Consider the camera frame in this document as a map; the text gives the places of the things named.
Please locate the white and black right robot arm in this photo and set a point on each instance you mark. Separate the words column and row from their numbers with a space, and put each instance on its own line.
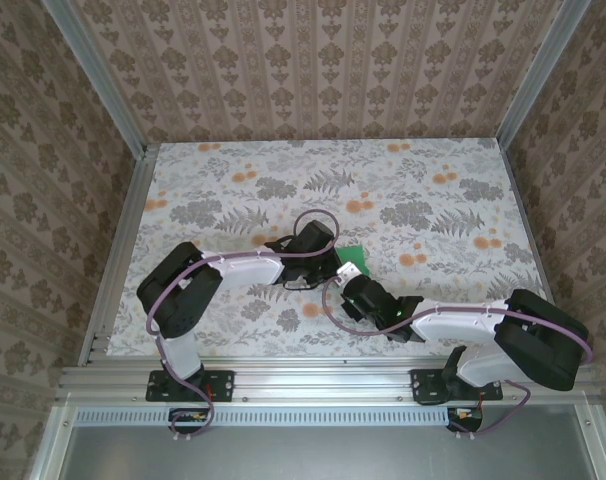
column 543, row 345

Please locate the green paper sheet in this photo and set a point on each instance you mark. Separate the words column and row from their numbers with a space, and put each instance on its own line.
column 353, row 257

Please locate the aluminium frame post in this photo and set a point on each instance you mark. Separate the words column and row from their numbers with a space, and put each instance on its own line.
column 104, row 82
column 539, row 75

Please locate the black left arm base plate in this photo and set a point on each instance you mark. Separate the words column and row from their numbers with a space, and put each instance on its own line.
column 223, row 385

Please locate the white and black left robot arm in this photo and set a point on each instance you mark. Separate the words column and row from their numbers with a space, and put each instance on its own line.
column 178, row 300

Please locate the small black controller board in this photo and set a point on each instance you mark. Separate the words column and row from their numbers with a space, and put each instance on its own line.
column 190, row 422
column 465, row 422

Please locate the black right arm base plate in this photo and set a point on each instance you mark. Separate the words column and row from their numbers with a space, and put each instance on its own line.
column 425, row 385

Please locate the aluminium mounting beam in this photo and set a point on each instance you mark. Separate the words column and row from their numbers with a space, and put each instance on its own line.
column 323, row 380

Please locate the floral patterned table cover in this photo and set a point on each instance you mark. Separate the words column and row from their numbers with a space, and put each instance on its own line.
column 283, row 165

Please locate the aluminium table side rail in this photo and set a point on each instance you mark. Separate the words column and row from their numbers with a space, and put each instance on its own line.
column 537, row 250
column 131, row 210

